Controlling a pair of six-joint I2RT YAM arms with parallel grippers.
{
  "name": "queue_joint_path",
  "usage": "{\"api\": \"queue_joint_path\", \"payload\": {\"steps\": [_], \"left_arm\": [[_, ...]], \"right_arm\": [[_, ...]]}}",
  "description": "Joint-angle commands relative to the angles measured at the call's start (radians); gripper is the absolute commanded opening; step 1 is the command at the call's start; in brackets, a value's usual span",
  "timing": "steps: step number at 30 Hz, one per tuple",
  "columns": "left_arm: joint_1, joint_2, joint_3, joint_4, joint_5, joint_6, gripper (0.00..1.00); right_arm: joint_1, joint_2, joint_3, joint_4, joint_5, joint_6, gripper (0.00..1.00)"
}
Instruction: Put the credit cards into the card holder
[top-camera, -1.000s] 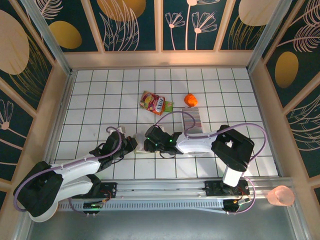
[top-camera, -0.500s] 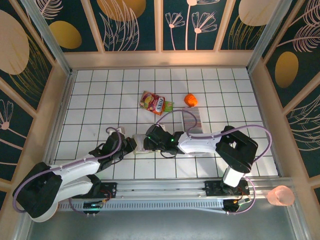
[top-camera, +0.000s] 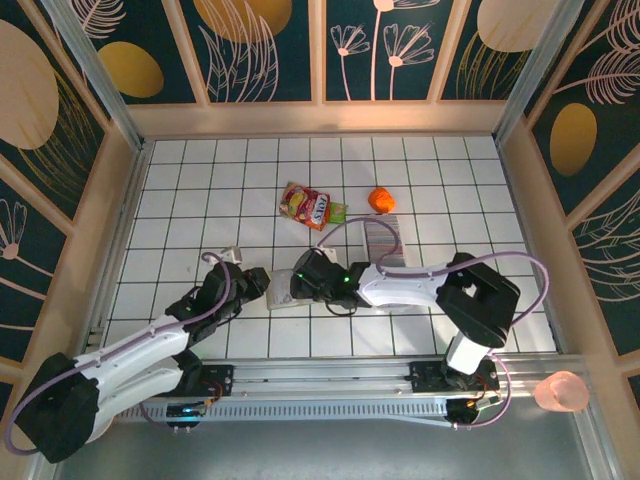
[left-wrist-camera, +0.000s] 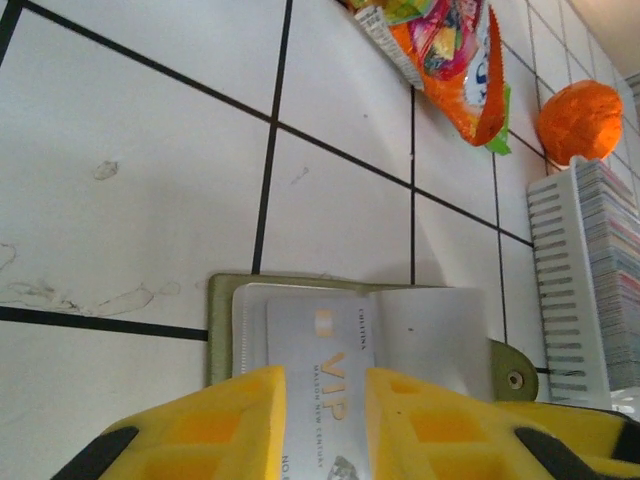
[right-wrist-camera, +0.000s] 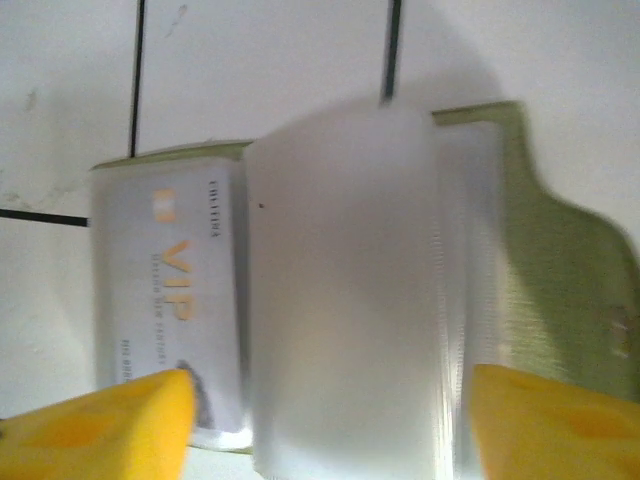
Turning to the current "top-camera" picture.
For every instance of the aluminium frame post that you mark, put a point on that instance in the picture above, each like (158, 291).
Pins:
(537, 75)
(97, 75)

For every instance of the red yellow candy bag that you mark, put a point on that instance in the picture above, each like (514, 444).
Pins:
(305, 205)

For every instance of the stack of plastic cards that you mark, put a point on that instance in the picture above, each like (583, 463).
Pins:
(382, 240)

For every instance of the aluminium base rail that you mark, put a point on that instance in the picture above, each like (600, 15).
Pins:
(320, 375)

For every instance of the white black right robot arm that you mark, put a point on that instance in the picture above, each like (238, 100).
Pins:
(400, 287)

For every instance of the striped cloth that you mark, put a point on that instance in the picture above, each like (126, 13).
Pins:
(404, 259)

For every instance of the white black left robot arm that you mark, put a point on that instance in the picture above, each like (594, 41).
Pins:
(150, 352)

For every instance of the pink plastic cup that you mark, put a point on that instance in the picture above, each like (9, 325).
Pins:
(560, 392)

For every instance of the aluminium side rail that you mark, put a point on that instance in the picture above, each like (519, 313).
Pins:
(122, 230)

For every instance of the small green sachet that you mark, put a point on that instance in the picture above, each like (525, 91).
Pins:
(339, 212)

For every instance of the orange crumpled ball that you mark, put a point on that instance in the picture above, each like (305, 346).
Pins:
(381, 198)

